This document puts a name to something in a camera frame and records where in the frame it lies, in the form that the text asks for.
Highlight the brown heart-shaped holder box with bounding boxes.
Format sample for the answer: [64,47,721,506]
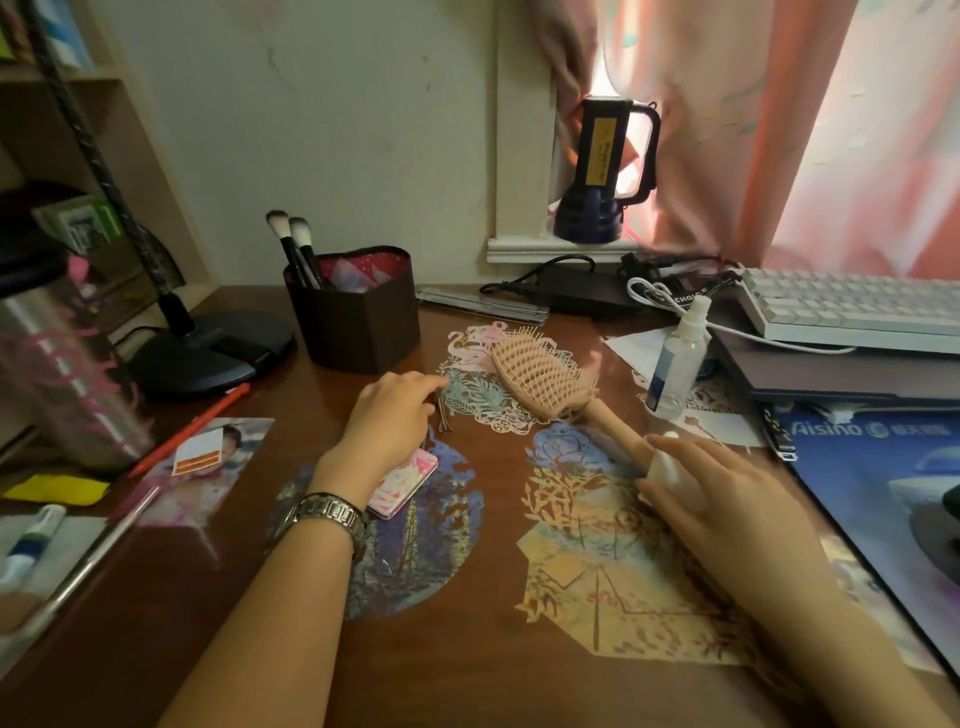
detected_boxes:
[282,245,422,376]

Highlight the wooden shelf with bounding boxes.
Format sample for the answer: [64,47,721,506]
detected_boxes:
[0,0,220,453]

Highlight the black computer mouse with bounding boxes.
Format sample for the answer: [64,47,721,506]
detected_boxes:
[909,502,960,590]

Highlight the flower pattern sticker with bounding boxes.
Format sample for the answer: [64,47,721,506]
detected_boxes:
[514,422,760,670]

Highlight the pink curtain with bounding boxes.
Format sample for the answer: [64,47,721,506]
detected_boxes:
[525,0,960,283]

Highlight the person's left forearm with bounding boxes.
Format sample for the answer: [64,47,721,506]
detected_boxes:
[156,495,360,728]

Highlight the person's right forearm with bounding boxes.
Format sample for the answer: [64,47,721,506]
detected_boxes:
[723,555,960,728]

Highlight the silver metal pen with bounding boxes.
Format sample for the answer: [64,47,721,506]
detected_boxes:
[0,485,162,655]

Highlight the black makeup brush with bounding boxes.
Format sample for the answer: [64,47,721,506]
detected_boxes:
[288,216,333,291]
[265,209,313,290]

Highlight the flamingo paper cutout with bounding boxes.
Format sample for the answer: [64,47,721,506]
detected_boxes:
[436,321,603,435]

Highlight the black lanyard strap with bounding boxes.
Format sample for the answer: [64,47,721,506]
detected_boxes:
[618,250,745,310]

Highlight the clear spray bottle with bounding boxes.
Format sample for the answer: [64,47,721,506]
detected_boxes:
[645,294,714,422]

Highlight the white keyboard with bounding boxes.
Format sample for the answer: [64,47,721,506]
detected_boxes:
[734,267,960,357]

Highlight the person's right hand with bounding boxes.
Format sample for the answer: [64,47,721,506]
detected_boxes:
[636,432,840,610]

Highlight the blue mouse pad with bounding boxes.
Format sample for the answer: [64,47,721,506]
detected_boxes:
[763,403,960,680]

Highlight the orange pen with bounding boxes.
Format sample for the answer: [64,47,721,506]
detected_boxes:
[126,381,252,480]

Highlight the printed photo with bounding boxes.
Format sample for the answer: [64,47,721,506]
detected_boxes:
[111,417,276,531]

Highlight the green white box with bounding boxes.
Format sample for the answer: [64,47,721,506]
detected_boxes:
[33,193,126,258]

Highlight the person's left hand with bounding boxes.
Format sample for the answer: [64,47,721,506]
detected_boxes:
[314,370,452,502]

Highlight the steel water bottle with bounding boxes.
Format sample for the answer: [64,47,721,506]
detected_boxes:
[0,182,156,475]

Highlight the small orange white card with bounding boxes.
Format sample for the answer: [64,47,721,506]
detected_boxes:
[171,428,227,478]

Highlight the dark grey laptop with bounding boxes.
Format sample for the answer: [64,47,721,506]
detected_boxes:
[703,298,960,411]

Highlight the small pink case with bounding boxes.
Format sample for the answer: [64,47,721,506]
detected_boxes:
[365,447,441,521]

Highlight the white paper scraps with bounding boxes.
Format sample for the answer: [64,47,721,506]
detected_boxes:
[602,324,768,451]

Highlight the books on shelf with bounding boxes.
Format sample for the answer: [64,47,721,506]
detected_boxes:
[0,0,96,74]

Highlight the white blue glue tube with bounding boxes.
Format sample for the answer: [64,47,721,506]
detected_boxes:
[0,503,68,595]

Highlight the pink vented hairbrush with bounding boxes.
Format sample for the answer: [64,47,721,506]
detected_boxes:
[489,328,658,471]

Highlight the round forest sticker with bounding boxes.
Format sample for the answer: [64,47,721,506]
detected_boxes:
[264,430,486,622]

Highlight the yellow sticky note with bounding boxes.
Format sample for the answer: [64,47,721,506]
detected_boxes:
[1,471,112,508]

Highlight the white cable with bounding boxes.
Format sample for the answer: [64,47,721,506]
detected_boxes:
[625,276,858,356]

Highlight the white paper sheet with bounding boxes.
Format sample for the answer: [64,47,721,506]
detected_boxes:
[0,513,108,603]

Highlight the silver metal wristwatch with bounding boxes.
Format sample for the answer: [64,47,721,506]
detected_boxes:
[271,491,369,565]

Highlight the black flashlight with yellow label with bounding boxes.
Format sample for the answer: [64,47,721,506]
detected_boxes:
[552,95,663,246]

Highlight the black desk lamp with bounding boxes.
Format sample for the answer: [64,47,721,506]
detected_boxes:
[15,0,298,400]

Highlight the clear plastic ruler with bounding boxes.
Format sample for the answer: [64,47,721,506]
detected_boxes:
[414,285,553,326]

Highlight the black power adapter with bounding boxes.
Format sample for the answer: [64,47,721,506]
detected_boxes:
[478,254,648,319]

